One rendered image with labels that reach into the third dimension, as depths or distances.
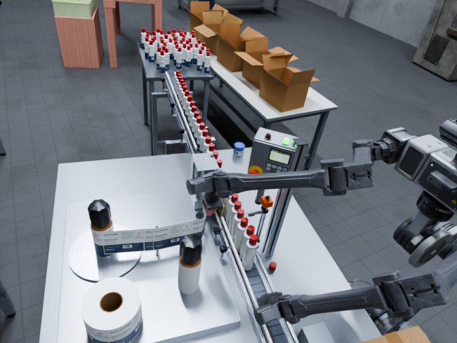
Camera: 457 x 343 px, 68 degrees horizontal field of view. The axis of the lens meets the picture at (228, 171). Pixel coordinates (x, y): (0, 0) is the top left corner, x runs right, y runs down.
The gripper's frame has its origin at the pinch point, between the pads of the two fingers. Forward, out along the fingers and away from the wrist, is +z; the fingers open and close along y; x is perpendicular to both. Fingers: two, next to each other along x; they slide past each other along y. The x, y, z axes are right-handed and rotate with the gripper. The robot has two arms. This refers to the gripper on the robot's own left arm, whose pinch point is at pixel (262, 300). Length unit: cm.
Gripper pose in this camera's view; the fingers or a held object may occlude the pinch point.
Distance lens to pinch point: 146.3
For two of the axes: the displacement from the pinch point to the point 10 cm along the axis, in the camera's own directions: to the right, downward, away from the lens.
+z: -3.1, 2.3, 9.2
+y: -9.4, 1.0, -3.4
